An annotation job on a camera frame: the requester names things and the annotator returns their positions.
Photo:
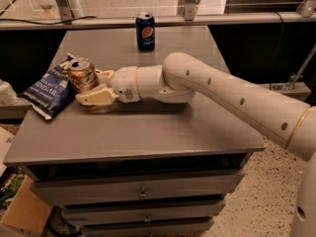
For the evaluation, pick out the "grey drawer cabinet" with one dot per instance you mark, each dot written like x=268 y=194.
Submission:
x=136 y=170

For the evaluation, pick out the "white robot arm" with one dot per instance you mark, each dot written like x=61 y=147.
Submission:
x=289 y=123

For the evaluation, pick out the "blue Pepsi can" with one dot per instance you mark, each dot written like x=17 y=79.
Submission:
x=145 y=31

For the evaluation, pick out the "blue chip bag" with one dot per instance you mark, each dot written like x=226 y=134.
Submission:
x=52 y=92

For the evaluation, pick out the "white object at left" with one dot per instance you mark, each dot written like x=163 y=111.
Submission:
x=8 y=96

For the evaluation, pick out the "cardboard box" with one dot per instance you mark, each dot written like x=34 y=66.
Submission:
x=27 y=214

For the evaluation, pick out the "orange soda can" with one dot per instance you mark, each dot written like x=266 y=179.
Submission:
x=82 y=75

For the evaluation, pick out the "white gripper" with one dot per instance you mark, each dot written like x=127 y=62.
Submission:
x=123 y=83

